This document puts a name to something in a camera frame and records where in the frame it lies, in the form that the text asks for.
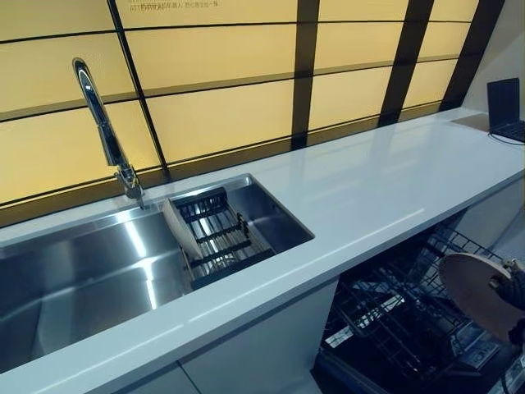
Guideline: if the round cream plate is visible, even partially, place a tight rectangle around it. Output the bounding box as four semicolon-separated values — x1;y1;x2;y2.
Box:
437;251;525;345
161;198;205;263

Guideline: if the white cabinet side panel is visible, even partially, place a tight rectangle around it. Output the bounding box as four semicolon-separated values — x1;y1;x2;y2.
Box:
448;178;525;266

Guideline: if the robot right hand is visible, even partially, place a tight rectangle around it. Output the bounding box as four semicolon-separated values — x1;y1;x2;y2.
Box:
487;257;525;346

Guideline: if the black dish drying rack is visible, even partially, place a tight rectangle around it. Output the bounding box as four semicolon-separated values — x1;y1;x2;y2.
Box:
167;186;276;291

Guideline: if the stainless steel sink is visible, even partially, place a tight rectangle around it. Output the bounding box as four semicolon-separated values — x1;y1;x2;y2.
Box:
0;172;317;371

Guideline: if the chrome kitchen faucet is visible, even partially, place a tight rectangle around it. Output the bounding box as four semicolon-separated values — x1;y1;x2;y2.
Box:
71;57;146;211

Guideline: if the black wire dishwasher rack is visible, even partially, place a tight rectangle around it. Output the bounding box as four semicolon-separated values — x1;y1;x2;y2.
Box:
322;223;512;371

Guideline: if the white cabinet door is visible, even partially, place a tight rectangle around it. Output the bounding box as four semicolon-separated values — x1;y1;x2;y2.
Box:
176;282;340;394
108;360;188;394

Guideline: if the black laptop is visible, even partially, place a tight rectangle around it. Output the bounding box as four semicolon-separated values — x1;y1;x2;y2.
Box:
486;77;525;144

